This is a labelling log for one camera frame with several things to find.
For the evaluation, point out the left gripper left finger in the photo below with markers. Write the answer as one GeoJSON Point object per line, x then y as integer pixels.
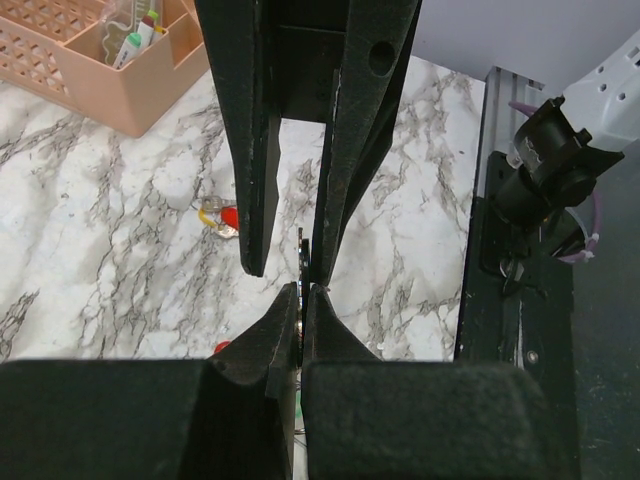
{"type": "Point", "coordinates": [229, 416]}

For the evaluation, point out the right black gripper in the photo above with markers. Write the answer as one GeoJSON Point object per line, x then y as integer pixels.
{"type": "Point", "coordinates": [371, 42]}

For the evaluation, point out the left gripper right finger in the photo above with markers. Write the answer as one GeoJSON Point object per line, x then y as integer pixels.
{"type": "Point", "coordinates": [366, 418]}

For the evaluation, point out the red key tag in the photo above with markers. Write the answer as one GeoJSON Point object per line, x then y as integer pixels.
{"type": "Point", "coordinates": [220, 346]}

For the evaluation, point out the large grey keyring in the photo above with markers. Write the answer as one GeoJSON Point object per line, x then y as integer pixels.
{"type": "Point", "coordinates": [303, 285]}

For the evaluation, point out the clear bag of items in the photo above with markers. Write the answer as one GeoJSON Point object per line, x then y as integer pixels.
{"type": "Point", "coordinates": [126, 25]}

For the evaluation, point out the orange plastic file organizer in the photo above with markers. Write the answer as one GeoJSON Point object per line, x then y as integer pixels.
{"type": "Point", "coordinates": [53, 49]}

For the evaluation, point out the black metal base frame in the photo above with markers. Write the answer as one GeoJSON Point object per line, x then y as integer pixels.
{"type": "Point", "coordinates": [516, 306]}

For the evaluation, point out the aluminium rail frame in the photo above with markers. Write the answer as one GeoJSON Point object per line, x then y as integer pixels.
{"type": "Point", "coordinates": [500, 121]}

